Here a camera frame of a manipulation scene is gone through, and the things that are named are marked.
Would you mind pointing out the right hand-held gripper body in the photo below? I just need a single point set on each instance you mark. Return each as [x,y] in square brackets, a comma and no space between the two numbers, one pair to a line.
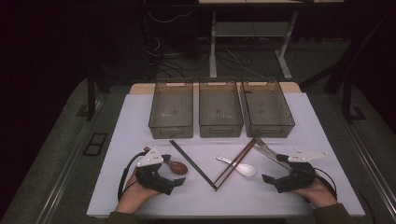
[299,180]

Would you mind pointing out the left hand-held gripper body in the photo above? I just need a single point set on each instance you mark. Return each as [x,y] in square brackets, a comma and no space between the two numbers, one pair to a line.
[155,182]

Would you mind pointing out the brown wooden spoon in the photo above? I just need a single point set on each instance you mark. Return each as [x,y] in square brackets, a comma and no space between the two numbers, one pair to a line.
[179,168]

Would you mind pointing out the metal tongs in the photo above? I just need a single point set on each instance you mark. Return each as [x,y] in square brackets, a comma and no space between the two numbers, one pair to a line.
[267,153]

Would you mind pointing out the white ceramic spoon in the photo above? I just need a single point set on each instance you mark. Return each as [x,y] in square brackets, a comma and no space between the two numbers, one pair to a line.
[247,170]

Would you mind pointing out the transparent brown plastic bin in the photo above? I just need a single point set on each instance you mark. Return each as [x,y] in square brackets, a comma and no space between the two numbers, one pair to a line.
[267,109]
[171,109]
[220,109]

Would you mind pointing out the person's right hand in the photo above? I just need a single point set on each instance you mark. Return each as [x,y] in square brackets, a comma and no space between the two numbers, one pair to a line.
[317,196]

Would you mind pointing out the person's left hand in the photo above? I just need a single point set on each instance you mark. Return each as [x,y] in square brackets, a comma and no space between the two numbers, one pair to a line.
[134,196]

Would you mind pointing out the black metal stand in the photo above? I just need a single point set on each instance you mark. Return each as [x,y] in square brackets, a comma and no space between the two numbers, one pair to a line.
[347,99]
[91,93]

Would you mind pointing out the white metal desk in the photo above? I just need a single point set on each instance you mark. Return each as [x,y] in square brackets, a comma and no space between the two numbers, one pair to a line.
[249,29]

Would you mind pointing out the metal floor rail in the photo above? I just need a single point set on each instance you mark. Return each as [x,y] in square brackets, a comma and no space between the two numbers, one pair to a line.
[370,161]
[71,155]

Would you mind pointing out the black floor outlet frame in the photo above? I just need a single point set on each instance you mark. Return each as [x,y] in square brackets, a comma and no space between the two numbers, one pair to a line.
[85,152]

